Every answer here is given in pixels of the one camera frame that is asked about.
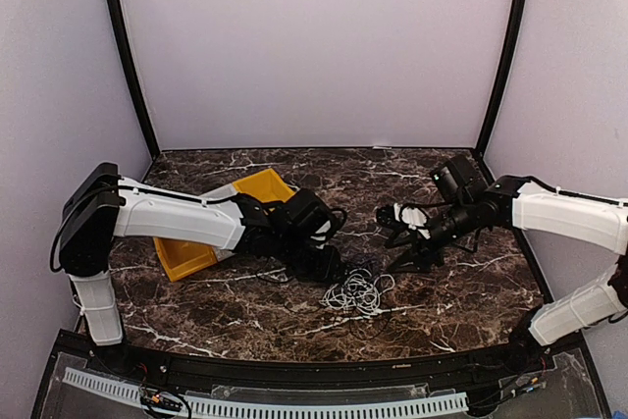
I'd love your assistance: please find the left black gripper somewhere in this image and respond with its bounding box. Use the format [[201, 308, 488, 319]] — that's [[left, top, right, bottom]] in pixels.
[[275, 230, 345, 284]]

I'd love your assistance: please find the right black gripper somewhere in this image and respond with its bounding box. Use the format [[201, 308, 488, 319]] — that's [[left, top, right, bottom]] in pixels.
[[385, 197, 477, 274]]

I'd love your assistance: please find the purple cable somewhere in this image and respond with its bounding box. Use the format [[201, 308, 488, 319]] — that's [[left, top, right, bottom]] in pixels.
[[342, 254, 382, 278]]

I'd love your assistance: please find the white cable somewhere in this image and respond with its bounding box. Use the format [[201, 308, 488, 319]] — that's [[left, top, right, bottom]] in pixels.
[[319, 271, 396, 318]]

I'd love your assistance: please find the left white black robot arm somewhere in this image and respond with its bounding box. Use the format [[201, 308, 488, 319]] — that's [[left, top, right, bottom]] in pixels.
[[49, 163, 346, 376]]

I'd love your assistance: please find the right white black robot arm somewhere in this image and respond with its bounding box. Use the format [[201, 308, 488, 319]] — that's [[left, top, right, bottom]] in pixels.
[[376, 176, 627, 374]]

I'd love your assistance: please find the yellow bin near back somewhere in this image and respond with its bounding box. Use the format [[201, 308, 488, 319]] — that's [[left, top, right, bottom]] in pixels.
[[229, 169, 295, 210]]

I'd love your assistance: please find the yellow bin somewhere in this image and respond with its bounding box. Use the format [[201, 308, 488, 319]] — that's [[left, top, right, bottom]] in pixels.
[[229, 169, 295, 210], [153, 237, 218, 282]]

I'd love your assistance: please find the yellow bin near front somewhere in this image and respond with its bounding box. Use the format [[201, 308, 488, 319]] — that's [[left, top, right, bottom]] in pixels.
[[153, 237, 218, 282]]

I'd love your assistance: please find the small circuit board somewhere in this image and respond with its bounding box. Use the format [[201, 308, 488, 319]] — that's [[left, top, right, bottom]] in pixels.
[[138, 387, 183, 412]]

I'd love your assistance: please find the black front rail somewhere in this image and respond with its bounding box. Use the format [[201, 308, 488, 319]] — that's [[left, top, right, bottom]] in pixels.
[[47, 330, 595, 392]]

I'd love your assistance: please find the white slotted cable duct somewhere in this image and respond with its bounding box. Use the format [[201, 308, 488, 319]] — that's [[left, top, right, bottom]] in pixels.
[[62, 366, 470, 419]]

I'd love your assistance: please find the right black frame post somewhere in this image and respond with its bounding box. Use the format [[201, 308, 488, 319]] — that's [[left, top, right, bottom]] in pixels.
[[474, 0, 526, 159]]

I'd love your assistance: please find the black frame post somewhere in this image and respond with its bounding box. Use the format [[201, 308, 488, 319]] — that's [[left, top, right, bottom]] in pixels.
[[106, 0, 161, 161], [474, 0, 526, 159]]

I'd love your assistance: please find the left black frame post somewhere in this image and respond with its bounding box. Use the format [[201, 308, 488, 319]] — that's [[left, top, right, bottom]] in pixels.
[[106, 0, 161, 161]]

